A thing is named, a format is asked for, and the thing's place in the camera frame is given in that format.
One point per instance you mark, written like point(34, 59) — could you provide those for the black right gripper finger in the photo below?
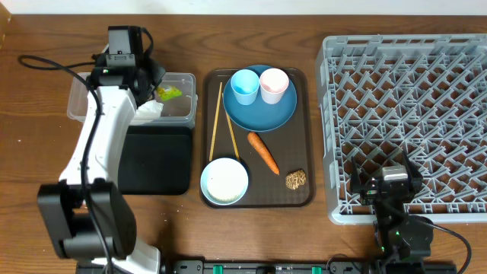
point(411, 169)
point(355, 182)

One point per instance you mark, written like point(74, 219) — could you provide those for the clear plastic waste bin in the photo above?
point(179, 111)

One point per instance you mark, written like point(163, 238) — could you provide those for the right wooden chopstick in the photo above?
point(233, 140)

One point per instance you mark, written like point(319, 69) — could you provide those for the pink cup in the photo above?
point(273, 83)

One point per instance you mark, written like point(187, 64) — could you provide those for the orange carrot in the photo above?
point(261, 149)

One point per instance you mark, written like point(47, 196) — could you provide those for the brown walnut shell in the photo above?
point(295, 179)

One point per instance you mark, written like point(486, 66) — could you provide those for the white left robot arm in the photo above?
point(85, 214)

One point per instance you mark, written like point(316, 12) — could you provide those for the green snack wrapper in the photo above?
point(166, 93)

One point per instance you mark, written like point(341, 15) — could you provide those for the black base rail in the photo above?
point(335, 267)

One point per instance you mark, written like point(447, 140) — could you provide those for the light blue cup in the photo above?
point(245, 85)

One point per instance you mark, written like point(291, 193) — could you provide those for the brown serving tray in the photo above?
point(290, 145)

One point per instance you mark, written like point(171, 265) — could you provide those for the light blue bowl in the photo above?
point(224, 181)

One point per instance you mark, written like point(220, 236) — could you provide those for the grey dishwasher rack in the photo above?
point(424, 96)

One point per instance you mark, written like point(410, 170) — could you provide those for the white crumpled tissue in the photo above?
point(149, 110)

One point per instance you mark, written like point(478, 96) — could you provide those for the black plastic tray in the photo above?
point(156, 160)

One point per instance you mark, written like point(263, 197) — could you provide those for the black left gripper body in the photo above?
point(153, 77)

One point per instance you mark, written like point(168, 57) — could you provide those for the dark blue plate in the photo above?
point(260, 116)

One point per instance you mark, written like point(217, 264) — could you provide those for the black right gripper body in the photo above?
point(370, 186)

